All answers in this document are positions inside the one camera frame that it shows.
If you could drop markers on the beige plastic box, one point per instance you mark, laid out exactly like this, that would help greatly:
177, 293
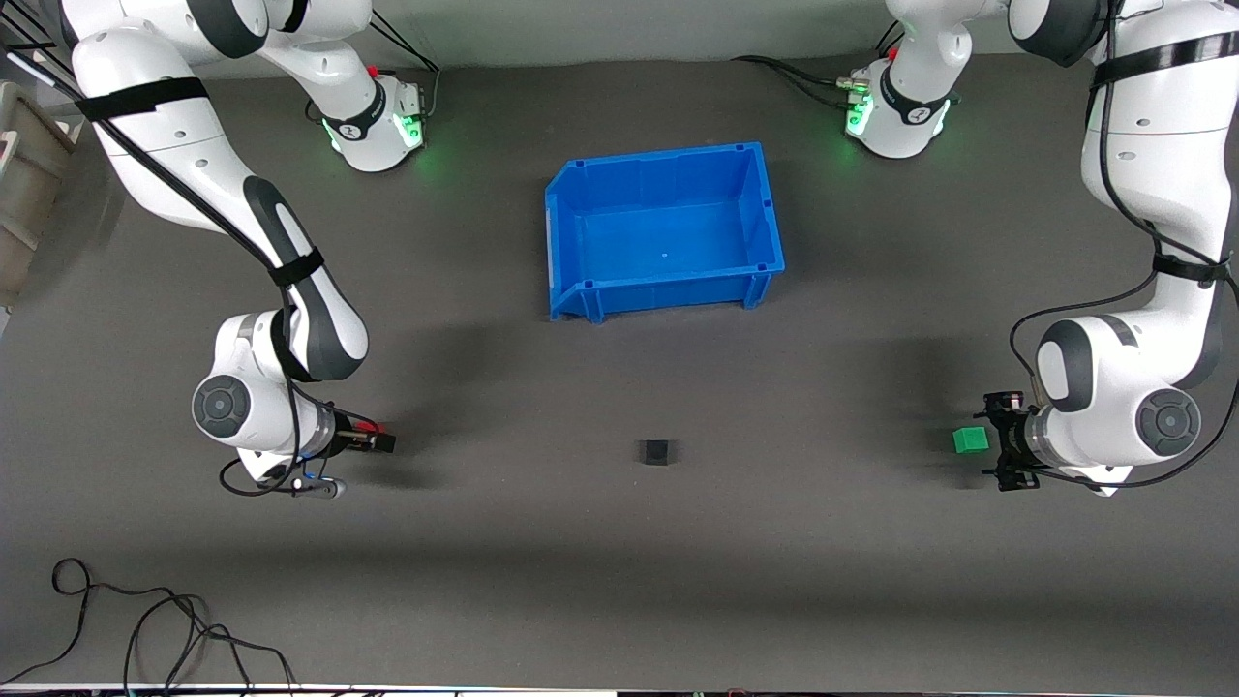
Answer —
29, 194

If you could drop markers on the dark metal frame rail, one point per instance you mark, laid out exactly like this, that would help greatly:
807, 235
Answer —
24, 29

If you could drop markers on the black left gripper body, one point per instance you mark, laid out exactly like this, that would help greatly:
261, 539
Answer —
1011, 439

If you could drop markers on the small green cube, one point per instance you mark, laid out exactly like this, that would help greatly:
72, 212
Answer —
970, 440

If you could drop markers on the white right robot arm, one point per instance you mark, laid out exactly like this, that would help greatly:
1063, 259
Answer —
174, 145

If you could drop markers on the small black cube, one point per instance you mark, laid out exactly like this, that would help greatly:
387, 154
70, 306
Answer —
655, 452

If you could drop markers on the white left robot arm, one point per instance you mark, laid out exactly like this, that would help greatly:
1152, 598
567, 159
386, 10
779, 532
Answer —
1162, 145

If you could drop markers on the blue plastic storage bin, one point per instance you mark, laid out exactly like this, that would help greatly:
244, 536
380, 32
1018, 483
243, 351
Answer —
668, 242

